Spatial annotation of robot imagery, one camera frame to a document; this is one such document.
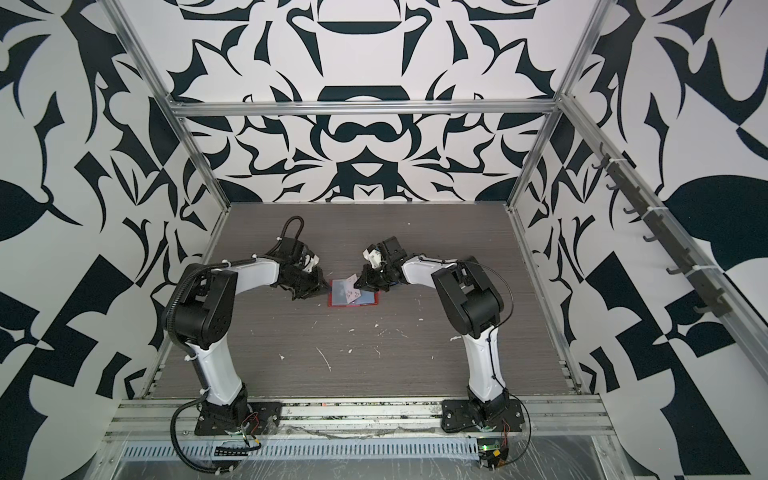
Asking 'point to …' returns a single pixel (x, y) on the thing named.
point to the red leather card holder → (338, 296)
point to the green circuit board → (491, 453)
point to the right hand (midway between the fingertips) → (355, 284)
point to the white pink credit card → (352, 293)
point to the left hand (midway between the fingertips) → (332, 284)
